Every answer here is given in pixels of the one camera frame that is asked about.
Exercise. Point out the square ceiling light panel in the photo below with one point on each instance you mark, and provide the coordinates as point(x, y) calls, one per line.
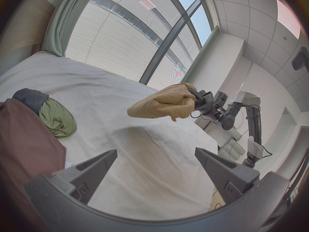
point(288, 17)

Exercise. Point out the grey-green curtain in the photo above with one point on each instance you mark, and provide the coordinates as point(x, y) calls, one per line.
point(58, 32)

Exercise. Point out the brown shorts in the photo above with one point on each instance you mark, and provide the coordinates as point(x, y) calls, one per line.
point(24, 148)

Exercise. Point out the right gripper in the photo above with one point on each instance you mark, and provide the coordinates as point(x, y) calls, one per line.
point(204, 100)

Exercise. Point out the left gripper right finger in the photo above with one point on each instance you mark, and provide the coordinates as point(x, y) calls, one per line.
point(224, 175)

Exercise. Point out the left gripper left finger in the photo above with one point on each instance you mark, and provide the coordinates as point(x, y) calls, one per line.
point(89, 175)

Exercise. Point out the green garment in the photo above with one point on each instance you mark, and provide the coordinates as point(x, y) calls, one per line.
point(58, 119)

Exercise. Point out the window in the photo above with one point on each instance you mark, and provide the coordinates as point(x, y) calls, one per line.
point(135, 32)

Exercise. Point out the tan shorts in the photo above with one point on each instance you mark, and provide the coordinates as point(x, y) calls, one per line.
point(164, 103)

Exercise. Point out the bed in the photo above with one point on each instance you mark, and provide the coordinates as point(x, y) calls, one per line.
point(120, 153)

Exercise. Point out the black garment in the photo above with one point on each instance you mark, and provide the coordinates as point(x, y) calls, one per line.
point(29, 97)

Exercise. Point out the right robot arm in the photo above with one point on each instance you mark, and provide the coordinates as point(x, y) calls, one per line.
point(251, 112)

